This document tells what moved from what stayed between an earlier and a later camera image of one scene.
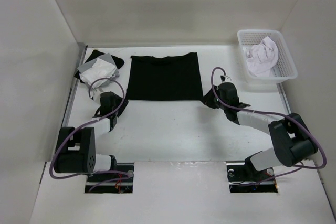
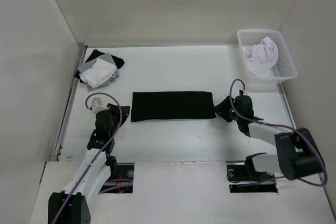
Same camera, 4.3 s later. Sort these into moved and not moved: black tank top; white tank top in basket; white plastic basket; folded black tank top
Moved: black tank top
Not moved: folded black tank top; white tank top in basket; white plastic basket
